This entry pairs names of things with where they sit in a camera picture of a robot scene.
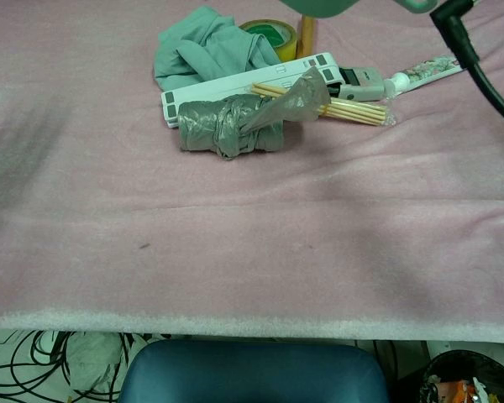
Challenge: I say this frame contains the green plastic dustpan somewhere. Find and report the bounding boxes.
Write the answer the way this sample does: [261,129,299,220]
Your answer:
[276,0,439,19]

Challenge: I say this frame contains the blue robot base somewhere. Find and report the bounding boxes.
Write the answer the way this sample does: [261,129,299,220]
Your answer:
[117,338,391,403]

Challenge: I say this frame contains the pink table cloth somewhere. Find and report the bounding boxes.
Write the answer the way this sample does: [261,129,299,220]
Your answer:
[0,0,504,342]

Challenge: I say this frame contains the grey garbage bag roll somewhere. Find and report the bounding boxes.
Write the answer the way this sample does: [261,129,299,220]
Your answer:
[176,65,333,160]

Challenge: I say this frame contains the bamboo sticks in clear pack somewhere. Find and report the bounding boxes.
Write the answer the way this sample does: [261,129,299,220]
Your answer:
[250,81,396,128]

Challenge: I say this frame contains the pale green cloth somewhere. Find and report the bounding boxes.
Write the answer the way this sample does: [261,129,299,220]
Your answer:
[153,5,283,92]

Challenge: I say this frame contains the grey white handheld device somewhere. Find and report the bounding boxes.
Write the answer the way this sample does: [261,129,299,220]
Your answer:
[326,65,391,102]

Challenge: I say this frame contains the yellow green tape roll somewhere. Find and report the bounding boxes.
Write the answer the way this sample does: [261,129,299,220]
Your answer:
[238,18,298,63]

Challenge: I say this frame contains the wooden stick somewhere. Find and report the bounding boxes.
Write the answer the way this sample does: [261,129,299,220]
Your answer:
[295,14,317,60]

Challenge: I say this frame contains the floral toothpaste tube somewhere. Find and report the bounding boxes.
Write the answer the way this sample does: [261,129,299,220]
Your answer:
[383,53,466,96]

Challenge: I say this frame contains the white plastic bag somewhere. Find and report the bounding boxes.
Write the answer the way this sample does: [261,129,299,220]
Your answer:
[63,330,130,392]

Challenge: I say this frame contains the black trash bin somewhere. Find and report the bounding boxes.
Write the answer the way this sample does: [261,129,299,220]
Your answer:
[417,348,504,403]

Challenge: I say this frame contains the orange snack wrapper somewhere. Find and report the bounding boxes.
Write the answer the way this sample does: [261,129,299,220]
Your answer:
[443,379,491,403]

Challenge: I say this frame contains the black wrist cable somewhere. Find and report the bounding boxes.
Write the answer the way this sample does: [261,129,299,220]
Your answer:
[428,0,504,133]

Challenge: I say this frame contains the black floor cables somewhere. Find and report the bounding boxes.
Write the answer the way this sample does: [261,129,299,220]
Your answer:
[0,328,129,403]

